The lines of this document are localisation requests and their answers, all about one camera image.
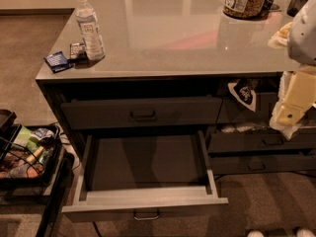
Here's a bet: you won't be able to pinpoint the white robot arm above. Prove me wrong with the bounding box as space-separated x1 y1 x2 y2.
269 0 316 140

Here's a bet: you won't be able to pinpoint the grey drawer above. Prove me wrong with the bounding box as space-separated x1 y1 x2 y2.
61 96 222 130
208 129 316 153
62 131 228 222
217 92 277 123
210 154 316 175

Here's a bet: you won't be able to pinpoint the dark snack packet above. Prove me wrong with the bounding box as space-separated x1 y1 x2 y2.
69 42 86 59

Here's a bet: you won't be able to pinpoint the clear plastic water bottle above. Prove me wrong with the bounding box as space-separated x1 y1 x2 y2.
75 0 106 61

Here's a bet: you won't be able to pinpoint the black white chip bag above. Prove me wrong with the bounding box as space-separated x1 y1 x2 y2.
228 79 256 112

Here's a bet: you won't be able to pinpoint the black power cable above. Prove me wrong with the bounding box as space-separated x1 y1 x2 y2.
92 221 103 237

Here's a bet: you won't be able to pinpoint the blue snack packet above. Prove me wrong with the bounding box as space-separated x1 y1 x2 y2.
44 51 74 73

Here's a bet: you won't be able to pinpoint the large jar of nuts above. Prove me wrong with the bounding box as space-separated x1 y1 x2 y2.
223 0 265 19

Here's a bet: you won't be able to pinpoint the green snack bag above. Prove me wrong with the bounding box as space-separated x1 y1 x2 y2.
13 126 54 152

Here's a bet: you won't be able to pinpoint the second white robot base wheel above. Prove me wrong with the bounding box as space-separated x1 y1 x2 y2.
296 228 316 237

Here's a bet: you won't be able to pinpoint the grey drawer cabinet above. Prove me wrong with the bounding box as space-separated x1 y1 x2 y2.
35 0 316 183

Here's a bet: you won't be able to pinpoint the clear plastic bags in drawer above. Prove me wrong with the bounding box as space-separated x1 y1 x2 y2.
219 122 269 133

